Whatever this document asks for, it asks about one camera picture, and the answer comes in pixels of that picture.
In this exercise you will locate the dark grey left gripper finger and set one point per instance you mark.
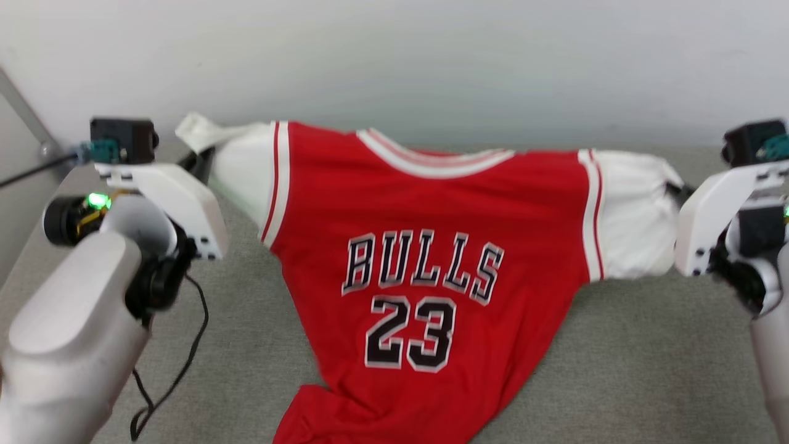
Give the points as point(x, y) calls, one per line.
point(197, 163)

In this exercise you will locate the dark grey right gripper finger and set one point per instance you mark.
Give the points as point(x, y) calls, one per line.
point(678, 194)

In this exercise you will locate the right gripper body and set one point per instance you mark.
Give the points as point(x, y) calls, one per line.
point(755, 246)

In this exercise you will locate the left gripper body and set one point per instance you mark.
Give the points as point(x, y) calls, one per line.
point(160, 280)

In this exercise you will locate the red Bulls basketball jersey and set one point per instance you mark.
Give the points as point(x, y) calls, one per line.
point(431, 209)

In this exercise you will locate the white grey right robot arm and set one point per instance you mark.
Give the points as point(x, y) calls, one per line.
point(773, 370)

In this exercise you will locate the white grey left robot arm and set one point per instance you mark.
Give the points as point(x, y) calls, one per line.
point(68, 345)

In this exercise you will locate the grey metal pole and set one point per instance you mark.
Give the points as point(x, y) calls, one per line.
point(24, 114)

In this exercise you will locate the grey fabric sofa cushion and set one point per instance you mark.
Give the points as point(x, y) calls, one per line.
point(616, 370)

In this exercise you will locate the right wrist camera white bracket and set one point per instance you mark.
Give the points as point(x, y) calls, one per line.
point(715, 209)

